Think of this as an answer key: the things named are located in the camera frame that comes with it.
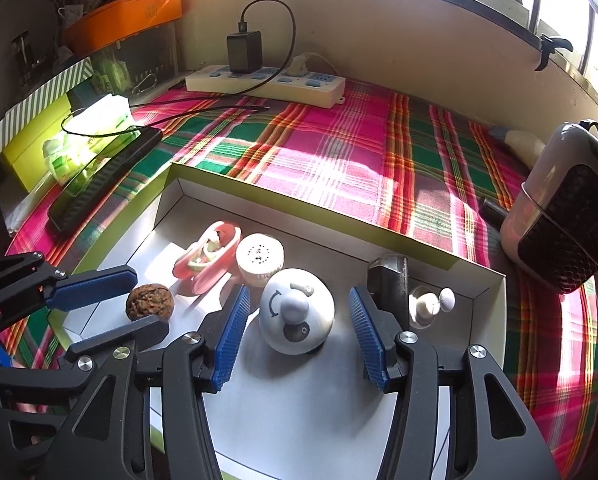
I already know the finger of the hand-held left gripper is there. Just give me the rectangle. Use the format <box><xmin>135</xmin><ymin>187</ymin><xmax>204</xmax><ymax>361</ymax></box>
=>
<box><xmin>0</xmin><ymin>316</ymin><xmax>170</xmax><ymax>461</ymax></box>
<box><xmin>0</xmin><ymin>252</ymin><xmax>138</xmax><ymax>331</ymax></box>

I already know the black smartphone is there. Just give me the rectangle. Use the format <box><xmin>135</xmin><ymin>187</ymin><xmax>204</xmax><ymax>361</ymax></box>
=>
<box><xmin>48</xmin><ymin>127</ymin><xmax>164</xmax><ymax>233</ymax></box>

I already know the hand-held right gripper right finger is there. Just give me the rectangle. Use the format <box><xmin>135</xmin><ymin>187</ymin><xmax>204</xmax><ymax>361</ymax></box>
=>
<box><xmin>348</xmin><ymin>285</ymin><xmax>562</xmax><ymax>480</ymax></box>

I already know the cream bottle with dark tip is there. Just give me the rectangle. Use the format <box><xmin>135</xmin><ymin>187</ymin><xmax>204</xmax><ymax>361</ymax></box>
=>
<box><xmin>489</xmin><ymin>127</ymin><xmax>547</xmax><ymax>168</ymax></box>

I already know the white power strip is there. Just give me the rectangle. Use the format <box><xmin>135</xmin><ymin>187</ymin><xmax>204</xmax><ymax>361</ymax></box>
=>
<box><xmin>185</xmin><ymin>64</ymin><xmax>346</xmax><ymax>108</ymax></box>

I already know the white face-shaped gadget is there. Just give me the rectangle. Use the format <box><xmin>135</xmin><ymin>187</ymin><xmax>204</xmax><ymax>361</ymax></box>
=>
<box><xmin>259</xmin><ymin>267</ymin><xmax>336</xmax><ymax>356</ymax></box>

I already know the white plug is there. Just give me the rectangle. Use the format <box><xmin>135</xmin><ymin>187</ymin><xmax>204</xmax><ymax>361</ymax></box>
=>
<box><xmin>285</xmin><ymin>52</ymin><xmax>340</xmax><ymax>81</ymax></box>

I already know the black charger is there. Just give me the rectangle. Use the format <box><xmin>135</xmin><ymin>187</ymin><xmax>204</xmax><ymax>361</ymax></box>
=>
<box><xmin>227</xmin><ymin>20</ymin><xmax>263</xmax><ymax>75</ymax></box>

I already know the black charger cable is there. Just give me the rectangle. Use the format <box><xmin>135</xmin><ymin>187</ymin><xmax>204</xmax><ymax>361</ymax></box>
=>
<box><xmin>61</xmin><ymin>0</ymin><xmax>297</xmax><ymax>136</ymax></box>

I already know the brown walnut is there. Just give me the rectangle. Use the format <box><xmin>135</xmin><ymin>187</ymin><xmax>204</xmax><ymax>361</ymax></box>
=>
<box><xmin>125</xmin><ymin>284</ymin><xmax>174</xmax><ymax>321</ymax></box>

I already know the pink earphone case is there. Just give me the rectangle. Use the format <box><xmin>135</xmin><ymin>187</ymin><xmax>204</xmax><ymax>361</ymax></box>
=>
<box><xmin>173</xmin><ymin>220</ymin><xmax>242</xmax><ymax>296</ymax></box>

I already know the yellow-green box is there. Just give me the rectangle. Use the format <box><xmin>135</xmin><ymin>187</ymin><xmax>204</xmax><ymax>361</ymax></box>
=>
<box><xmin>0</xmin><ymin>95</ymin><xmax>74</xmax><ymax>193</ymax></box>

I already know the green and white cardboard box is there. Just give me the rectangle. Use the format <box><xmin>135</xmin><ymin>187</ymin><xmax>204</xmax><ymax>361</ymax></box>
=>
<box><xmin>46</xmin><ymin>162</ymin><xmax>507</xmax><ymax>480</ymax></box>

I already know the white egg-shaped gadget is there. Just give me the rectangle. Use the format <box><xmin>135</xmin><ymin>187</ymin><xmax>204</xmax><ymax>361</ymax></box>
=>
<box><xmin>409</xmin><ymin>286</ymin><xmax>456</xmax><ymax>331</ymax></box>

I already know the black window clip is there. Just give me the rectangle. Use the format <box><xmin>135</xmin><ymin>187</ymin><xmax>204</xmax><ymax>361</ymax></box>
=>
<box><xmin>535</xmin><ymin>34</ymin><xmax>574</xmax><ymax>72</ymax></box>

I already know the white and black heater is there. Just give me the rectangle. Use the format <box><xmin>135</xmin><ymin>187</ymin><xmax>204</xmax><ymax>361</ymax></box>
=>
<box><xmin>499</xmin><ymin>120</ymin><xmax>598</xmax><ymax>295</ymax></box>

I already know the green striped box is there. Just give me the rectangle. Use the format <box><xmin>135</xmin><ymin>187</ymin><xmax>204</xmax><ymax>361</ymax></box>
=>
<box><xmin>0</xmin><ymin>57</ymin><xmax>94</xmax><ymax>158</ymax></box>

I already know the black cylinder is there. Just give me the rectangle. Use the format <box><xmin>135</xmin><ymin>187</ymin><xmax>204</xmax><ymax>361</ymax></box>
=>
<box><xmin>368</xmin><ymin>255</ymin><xmax>410</xmax><ymax>326</ymax></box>

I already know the green tissue packet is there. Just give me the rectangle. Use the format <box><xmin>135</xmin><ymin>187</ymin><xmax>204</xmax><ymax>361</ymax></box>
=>
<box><xmin>43</xmin><ymin>94</ymin><xmax>140</xmax><ymax>186</ymax></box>

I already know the plaid tablecloth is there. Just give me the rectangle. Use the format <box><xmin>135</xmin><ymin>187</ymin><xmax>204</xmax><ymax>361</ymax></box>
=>
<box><xmin>4</xmin><ymin>77</ymin><xmax>598</xmax><ymax>471</ymax></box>

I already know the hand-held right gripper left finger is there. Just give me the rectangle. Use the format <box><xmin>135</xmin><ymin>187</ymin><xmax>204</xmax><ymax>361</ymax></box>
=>
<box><xmin>49</xmin><ymin>285</ymin><xmax>252</xmax><ymax>480</ymax></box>

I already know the clear plastic container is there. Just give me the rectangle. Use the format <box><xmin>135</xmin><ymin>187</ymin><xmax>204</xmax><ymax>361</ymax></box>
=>
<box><xmin>91</xmin><ymin>22</ymin><xmax>182</xmax><ymax>103</ymax></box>

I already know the white round jar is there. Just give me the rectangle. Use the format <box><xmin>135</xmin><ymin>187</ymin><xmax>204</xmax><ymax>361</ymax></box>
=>
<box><xmin>235</xmin><ymin>232</ymin><xmax>286</xmax><ymax>288</ymax></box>

